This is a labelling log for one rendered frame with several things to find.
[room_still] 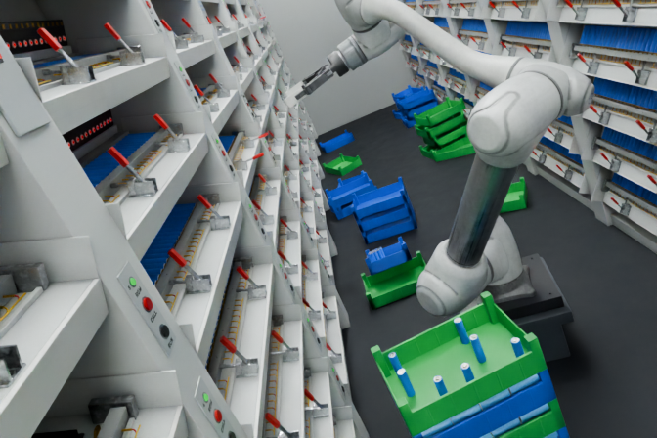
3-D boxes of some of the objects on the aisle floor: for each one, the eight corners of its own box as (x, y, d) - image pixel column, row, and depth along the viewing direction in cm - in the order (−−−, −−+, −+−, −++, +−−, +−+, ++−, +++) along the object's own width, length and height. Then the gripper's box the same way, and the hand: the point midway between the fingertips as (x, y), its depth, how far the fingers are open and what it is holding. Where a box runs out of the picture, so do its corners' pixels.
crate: (371, 265, 265) (364, 250, 265) (407, 250, 264) (401, 236, 264) (371, 276, 235) (364, 259, 235) (412, 259, 234) (405, 242, 234)
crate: (527, 189, 271) (523, 176, 268) (526, 208, 254) (522, 194, 252) (470, 200, 285) (466, 188, 282) (466, 219, 268) (461, 205, 265)
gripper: (354, 74, 146) (293, 118, 149) (346, 65, 170) (293, 103, 173) (339, 53, 144) (278, 97, 147) (333, 46, 168) (280, 85, 171)
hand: (289, 98), depth 160 cm, fingers open, 13 cm apart
